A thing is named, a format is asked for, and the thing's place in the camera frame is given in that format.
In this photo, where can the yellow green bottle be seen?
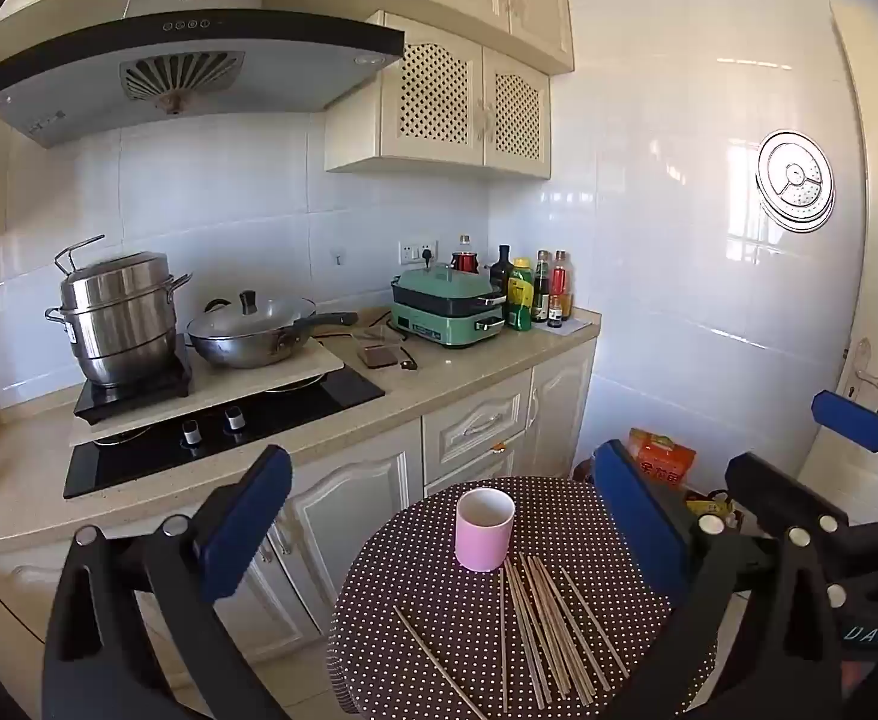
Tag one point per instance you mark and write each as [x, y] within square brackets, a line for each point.
[520, 300]

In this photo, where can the dark woven basket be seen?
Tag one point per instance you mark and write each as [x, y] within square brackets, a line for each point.
[697, 523]

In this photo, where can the bundle of wooden chopsticks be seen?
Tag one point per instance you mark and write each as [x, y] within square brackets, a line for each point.
[547, 630]

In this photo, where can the steel wok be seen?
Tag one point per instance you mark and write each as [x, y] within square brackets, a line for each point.
[244, 351]

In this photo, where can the yellow packet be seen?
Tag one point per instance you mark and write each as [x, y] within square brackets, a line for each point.
[711, 508]

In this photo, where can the clear plastic box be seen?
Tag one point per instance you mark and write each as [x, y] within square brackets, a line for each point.
[379, 336]

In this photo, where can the dark oil bottle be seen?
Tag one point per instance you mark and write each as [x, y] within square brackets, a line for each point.
[501, 266]

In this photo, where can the white paper sheet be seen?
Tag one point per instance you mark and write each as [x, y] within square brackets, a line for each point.
[577, 325]

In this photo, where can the dark sauce bottle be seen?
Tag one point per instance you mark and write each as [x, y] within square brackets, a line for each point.
[541, 285]

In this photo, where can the glass wok lid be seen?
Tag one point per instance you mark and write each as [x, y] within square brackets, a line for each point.
[259, 319]

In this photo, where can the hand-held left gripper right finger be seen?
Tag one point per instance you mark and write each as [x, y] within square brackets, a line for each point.
[634, 517]

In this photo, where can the small dark bottle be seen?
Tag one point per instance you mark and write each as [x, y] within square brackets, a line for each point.
[555, 313]

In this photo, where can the black induction cooker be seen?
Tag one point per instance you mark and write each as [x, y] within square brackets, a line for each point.
[146, 394]

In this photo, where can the orange box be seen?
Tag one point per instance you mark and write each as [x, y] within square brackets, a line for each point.
[660, 457]

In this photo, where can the white wall socket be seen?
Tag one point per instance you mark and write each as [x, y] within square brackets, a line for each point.
[418, 252]

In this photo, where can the steel steamer pot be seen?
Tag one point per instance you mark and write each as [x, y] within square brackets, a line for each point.
[116, 315]

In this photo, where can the cola bottle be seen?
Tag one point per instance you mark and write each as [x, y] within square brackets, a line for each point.
[465, 261]

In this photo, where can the round white wall ornament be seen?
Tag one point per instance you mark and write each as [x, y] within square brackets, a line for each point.
[795, 180]

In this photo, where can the small brown tray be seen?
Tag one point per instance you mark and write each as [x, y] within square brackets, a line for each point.
[379, 356]

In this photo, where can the red label sauce bottle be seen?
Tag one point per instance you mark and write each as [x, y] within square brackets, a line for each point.
[561, 277]

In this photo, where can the round polka-dot table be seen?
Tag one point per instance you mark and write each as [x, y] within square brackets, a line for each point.
[409, 562]

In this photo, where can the black glass gas hob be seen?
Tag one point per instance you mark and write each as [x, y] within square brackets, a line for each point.
[296, 412]

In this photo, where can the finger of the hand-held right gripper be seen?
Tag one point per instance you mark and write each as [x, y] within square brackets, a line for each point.
[784, 495]
[851, 420]

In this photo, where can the cream lattice wall cabinet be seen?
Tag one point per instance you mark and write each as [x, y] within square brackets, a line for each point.
[439, 101]

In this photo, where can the pink cup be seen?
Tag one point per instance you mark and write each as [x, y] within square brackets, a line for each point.
[484, 540]

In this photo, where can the green electric grill pot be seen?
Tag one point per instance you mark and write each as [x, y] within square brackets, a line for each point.
[439, 315]

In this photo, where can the grey range hood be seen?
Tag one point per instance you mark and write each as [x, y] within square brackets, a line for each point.
[259, 67]

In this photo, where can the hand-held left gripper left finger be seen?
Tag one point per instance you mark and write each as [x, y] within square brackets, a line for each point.
[247, 517]

